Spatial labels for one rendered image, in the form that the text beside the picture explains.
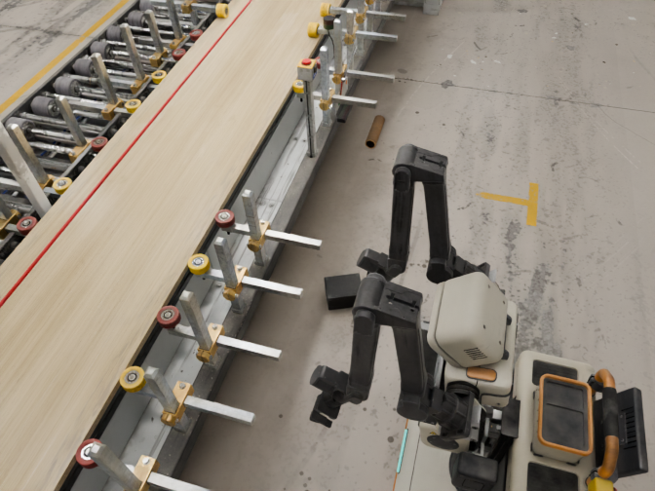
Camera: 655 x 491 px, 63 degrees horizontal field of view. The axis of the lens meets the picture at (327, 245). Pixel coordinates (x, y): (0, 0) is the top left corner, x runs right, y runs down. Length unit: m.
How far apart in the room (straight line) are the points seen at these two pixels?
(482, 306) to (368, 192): 2.31
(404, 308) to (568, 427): 0.90
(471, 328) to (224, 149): 1.61
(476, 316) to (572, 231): 2.32
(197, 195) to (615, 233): 2.53
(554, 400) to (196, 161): 1.75
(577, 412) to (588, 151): 2.68
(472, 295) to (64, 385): 1.32
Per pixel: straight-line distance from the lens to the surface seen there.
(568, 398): 1.86
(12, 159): 2.44
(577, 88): 4.87
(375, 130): 3.97
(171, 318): 1.97
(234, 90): 2.95
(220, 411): 1.82
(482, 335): 1.34
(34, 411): 1.98
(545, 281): 3.29
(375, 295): 1.05
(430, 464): 2.34
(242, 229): 2.23
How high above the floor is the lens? 2.48
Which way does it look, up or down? 50 degrees down
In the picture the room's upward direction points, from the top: 3 degrees counter-clockwise
